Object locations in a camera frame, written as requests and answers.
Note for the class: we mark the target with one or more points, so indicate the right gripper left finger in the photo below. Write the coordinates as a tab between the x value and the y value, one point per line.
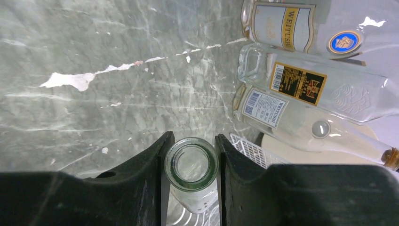
134	193

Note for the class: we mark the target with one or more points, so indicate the white wire wine rack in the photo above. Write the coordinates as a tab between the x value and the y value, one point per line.
255	153

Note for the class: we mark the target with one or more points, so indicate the dark bottle black cap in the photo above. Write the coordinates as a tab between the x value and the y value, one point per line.
344	90

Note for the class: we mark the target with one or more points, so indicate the small clear bottle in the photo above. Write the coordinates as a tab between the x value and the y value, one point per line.
191	166

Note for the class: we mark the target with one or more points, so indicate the cream cylindrical container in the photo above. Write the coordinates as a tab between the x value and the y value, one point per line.
311	153

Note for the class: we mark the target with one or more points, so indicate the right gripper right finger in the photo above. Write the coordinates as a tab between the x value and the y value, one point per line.
303	194

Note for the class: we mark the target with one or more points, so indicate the clear flask bottle black cap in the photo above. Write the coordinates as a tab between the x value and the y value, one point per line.
307	128

